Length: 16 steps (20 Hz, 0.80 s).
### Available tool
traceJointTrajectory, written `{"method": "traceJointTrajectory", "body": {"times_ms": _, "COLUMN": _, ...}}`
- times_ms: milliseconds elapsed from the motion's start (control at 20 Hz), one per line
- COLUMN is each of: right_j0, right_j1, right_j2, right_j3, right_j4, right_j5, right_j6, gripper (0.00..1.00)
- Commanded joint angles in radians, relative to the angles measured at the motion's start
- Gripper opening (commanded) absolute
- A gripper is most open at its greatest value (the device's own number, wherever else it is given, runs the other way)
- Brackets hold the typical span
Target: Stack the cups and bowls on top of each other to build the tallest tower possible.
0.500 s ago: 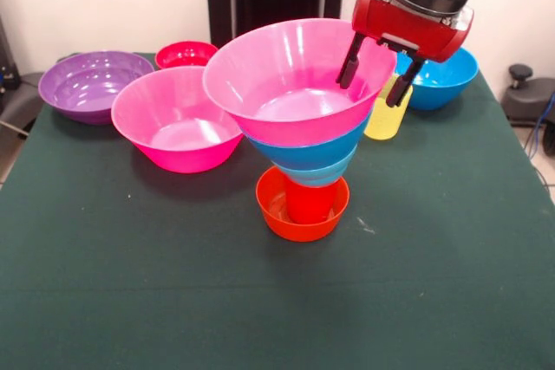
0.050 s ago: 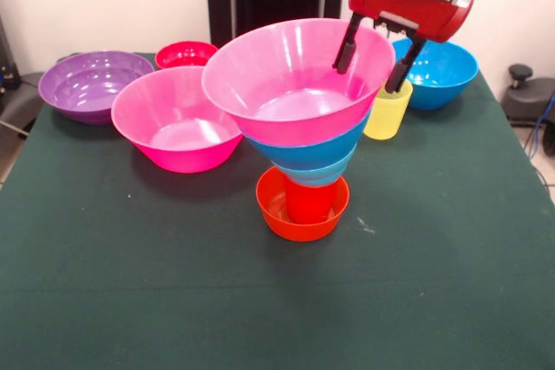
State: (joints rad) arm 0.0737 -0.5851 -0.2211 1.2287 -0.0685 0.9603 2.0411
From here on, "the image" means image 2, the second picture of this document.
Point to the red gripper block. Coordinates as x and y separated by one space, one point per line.
403 1

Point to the large pink bowl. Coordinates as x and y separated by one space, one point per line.
277 79
173 114

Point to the large blue bowl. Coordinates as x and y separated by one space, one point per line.
312 153
438 71

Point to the stack of small blue bowls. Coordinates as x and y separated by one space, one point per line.
329 170

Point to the red cup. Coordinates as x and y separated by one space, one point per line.
310 205

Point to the orange bowl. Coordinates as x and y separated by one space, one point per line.
273 218

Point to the yellow cup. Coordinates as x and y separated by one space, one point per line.
386 116

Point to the small crimson bowl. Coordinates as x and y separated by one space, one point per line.
184 53

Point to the dark green table cloth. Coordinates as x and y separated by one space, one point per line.
277 300

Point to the purple bowl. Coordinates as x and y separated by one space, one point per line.
86 79

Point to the black pedestal foot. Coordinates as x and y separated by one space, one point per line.
17 101
533 97

